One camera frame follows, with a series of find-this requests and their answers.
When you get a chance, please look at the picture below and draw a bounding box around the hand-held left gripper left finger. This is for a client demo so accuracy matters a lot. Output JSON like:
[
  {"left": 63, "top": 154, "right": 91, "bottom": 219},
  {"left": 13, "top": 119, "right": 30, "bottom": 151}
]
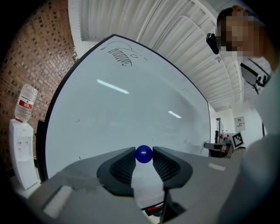
[{"left": 96, "top": 147, "right": 137, "bottom": 197}]

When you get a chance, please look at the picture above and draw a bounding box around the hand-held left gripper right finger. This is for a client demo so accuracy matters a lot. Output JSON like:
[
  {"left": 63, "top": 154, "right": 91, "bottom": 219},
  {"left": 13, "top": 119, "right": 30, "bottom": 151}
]
[{"left": 152, "top": 146, "right": 193, "bottom": 189}]

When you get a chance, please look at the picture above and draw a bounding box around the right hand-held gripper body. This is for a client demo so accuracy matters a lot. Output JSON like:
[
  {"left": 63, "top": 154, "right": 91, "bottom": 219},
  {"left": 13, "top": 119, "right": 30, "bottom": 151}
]
[{"left": 203, "top": 131, "right": 245, "bottom": 158}]

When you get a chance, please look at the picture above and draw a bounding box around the blue round magnet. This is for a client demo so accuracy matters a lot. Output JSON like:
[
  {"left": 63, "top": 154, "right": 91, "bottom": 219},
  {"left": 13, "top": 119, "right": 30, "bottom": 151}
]
[{"left": 135, "top": 145, "right": 153, "bottom": 164}]

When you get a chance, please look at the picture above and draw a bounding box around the black-framed whiteboard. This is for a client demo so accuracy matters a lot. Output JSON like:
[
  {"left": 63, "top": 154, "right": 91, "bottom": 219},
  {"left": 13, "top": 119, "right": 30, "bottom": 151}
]
[{"left": 42, "top": 34, "right": 212, "bottom": 211}]

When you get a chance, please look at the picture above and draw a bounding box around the black metal stand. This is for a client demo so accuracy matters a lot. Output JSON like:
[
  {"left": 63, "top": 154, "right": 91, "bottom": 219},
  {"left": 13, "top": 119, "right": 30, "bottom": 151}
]
[{"left": 215, "top": 117, "right": 222, "bottom": 144}]

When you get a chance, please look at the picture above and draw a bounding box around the white water dispenser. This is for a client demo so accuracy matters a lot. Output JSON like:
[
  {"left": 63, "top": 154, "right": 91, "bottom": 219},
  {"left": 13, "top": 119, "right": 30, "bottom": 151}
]
[{"left": 8, "top": 119, "right": 39, "bottom": 190}]

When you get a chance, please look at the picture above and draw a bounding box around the person's head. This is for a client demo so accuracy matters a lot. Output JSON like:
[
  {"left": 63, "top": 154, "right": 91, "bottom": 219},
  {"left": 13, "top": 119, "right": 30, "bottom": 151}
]
[{"left": 216, "top": 5, "right": 273, "bottom": 59}]

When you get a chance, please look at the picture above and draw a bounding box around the clear water bottle red label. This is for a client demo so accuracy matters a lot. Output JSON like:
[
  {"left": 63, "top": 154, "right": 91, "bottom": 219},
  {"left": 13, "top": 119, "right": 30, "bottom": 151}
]
[{"left": 14, "top": 84, "right": 39, "bottom": 123}]

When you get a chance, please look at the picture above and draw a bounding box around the white wall poster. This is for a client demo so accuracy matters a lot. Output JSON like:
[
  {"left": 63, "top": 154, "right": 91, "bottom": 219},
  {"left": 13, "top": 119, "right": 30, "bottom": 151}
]
[{"left": 234, "top": 116, "right": 246, "bottom": 132}]

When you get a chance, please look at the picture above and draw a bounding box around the black chest strap buckle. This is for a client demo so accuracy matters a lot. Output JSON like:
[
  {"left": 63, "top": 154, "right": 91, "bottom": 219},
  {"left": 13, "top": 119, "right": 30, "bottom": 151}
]
[{"left": 240, "top": 58, "right": 271, "bottom": 95}]

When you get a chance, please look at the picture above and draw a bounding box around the black head-worn camera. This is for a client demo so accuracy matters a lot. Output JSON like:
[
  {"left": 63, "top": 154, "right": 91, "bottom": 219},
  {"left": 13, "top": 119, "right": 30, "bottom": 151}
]
[{"left": 206, "top": 32, "right": 220, "bottom": 55}]

